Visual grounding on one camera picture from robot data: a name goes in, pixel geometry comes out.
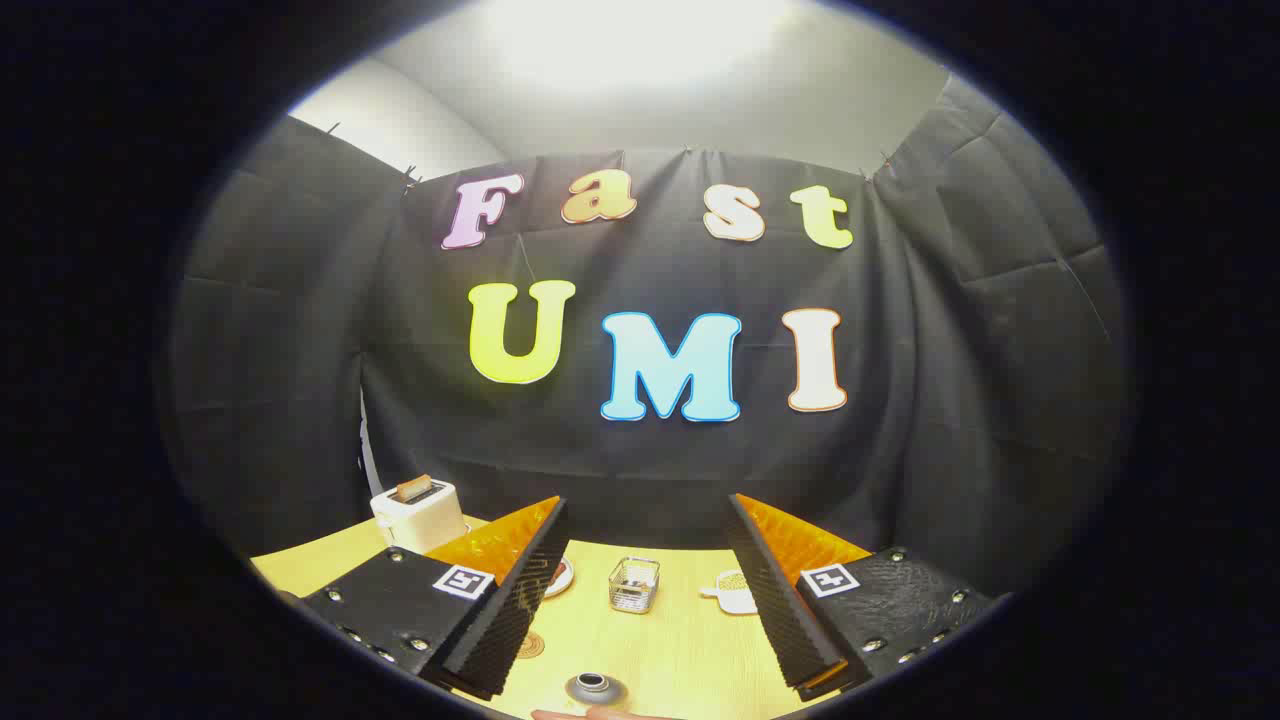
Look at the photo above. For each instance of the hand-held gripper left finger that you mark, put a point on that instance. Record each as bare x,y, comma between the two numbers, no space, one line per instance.
500,620

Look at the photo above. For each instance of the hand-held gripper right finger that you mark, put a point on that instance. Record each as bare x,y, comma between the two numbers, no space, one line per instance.
785,610

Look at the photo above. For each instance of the round cork coaster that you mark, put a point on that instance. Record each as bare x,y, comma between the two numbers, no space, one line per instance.
530,646

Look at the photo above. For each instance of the silver bottle with green label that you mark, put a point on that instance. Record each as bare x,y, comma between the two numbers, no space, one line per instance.
597,690

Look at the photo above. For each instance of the white divided dish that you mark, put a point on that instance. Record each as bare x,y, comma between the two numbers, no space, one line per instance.
735,598

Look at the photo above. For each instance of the small white plate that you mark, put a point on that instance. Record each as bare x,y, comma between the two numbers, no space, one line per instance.
562,580

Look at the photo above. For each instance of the wooden table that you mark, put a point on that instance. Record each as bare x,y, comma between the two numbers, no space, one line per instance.
690,650

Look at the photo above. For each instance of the white toaster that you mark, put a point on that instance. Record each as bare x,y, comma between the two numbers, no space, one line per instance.
420,520

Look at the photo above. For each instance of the toast slice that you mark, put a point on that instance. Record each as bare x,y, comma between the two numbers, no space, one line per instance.
413,489

